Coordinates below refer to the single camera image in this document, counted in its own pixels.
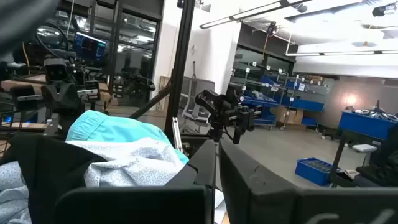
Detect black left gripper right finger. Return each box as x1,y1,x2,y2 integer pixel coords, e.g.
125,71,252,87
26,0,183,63
218,139,398,224

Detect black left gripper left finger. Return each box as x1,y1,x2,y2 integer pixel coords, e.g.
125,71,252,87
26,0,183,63
55,139,217,224

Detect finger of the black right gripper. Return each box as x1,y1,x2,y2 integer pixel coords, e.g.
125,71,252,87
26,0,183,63
232,124,246,145

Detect teal cloths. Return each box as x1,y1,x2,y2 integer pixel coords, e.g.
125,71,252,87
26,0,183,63
65,109,190,165

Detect metal shelf rack blue bins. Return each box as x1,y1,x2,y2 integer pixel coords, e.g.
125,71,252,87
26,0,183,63
229,60,329,131

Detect light blue patterned cloth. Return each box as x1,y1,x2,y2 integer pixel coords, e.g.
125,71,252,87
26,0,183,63
0,137,187,224

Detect brown cardboard box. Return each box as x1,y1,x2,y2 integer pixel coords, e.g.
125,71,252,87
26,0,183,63
276,105,305,126

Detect small blue plastic bin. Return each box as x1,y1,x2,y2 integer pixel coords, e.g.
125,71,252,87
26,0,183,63
294,157,334,187

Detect black cloth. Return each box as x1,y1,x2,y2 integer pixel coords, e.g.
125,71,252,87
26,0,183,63
0,133,108,224

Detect long ceiling light bar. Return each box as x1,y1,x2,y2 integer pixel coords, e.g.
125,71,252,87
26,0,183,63
198,0,312,30
284,49,398,57

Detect blue display screen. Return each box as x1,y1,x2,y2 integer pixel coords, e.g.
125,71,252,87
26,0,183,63
73,31,107,62

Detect black aluminium table frame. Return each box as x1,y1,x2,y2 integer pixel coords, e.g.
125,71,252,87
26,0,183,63
129,0,197,150

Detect large blue tub of cables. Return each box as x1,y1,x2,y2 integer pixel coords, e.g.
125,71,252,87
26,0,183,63
338,108,398,141

